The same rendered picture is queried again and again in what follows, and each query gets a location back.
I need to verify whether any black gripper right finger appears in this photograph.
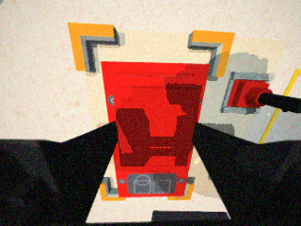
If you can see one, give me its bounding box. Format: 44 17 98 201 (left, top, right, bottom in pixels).
192 122 301 219

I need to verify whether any yellow rectangular frame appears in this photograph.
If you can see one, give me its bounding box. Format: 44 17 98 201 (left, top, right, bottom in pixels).
259 69 301 144

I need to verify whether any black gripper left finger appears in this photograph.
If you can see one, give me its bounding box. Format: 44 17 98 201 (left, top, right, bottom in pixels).
0 121 118 223

